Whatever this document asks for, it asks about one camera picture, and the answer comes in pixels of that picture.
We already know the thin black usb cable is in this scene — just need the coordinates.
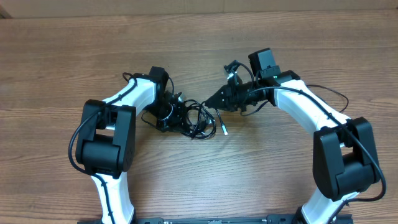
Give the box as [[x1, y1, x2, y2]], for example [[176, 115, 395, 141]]
[[306, 84, 349, 113]]

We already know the thick black usb cable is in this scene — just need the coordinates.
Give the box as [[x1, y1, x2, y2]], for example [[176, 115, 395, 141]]
[[141, 99, 229, 140]]

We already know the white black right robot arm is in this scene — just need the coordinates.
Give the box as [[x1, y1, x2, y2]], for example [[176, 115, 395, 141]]
[[205, 61, 387, 223]]

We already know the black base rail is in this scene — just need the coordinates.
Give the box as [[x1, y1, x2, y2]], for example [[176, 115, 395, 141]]
[[77, 213, 354, 224]]

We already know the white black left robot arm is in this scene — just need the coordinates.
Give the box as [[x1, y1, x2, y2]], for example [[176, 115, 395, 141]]
[[68, 67, 186, 223]]

